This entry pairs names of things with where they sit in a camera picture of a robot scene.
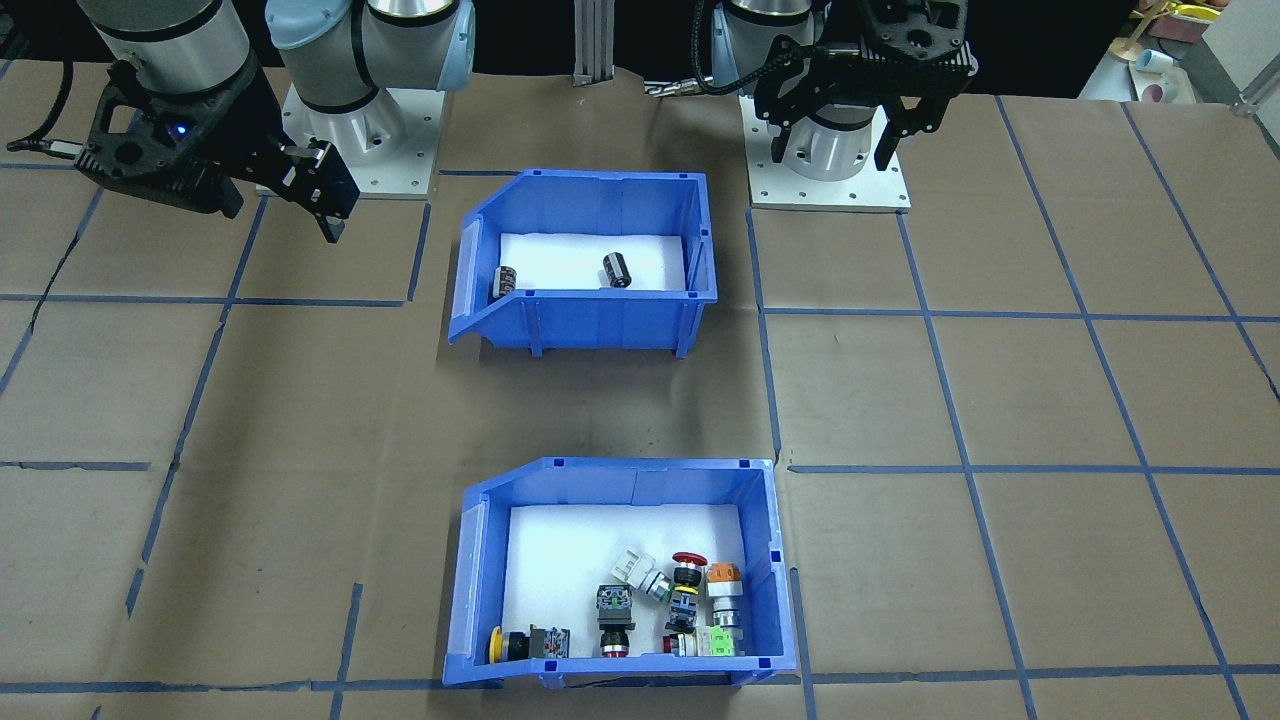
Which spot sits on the blue plastic battery bin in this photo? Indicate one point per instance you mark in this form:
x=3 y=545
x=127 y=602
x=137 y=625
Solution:
x=600 y=325

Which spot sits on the blue plastic button bin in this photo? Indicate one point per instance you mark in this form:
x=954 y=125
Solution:
x=600 y=482

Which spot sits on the dark cylindrical battery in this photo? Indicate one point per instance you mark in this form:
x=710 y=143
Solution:
x=617 y=270
x=507 y=282

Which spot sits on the white foam bin liner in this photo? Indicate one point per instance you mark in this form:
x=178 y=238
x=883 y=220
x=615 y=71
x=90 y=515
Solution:
x=560 y=560
x=560 y=262

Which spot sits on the wooden stand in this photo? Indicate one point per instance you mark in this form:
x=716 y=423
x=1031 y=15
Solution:
x=1132 y=45

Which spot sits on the pink and white cup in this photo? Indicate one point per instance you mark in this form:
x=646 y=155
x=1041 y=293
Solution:
x=1160 y=92

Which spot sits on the white and blue cup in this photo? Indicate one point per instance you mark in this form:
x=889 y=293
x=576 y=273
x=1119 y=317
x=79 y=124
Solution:
x=1155 y=60

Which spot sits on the white side table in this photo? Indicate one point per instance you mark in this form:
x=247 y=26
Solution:
x=1205 y=75

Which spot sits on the yellow toy piece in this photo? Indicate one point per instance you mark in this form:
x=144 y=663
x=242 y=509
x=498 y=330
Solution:
x=1195 y=12

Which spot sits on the silver metal bar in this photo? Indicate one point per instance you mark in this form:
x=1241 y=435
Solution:
x=1258 y=98

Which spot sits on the red mushroom push button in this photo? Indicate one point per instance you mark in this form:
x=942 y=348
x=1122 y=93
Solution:
x=688 y=580

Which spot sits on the white square base plate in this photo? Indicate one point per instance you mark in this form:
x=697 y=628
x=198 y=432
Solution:
x=775 y=195
x=400 y=172

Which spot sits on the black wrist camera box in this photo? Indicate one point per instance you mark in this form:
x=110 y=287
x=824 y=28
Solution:
x=150 y=180

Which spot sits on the aluminium frame post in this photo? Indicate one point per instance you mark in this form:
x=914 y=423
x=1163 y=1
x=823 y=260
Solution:
x=595 y=40

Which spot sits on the orange and white switch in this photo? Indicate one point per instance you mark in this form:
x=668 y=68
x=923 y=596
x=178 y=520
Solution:
x=723 y=590

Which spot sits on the yellow push button switch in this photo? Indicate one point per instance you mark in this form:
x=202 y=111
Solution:
x=515 y=645

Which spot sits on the black switch contact block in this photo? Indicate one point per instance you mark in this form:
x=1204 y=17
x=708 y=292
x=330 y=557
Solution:
x=615 y=605

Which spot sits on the green and white switch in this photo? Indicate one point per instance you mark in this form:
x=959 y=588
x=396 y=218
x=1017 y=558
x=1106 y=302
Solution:
x=715 y=642

